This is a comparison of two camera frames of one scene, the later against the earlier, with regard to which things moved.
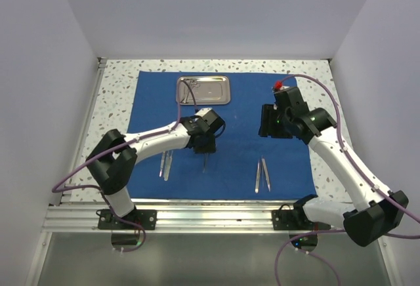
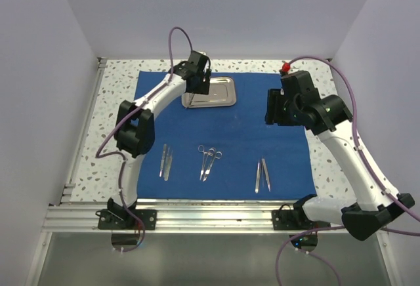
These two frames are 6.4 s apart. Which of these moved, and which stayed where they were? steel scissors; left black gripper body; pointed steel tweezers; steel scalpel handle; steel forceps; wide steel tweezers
Moved: steel scissors; left black gripper body
Stayed: steel scalpel handle; wide steel tweezers; pointed steel tweezers; steel forceps
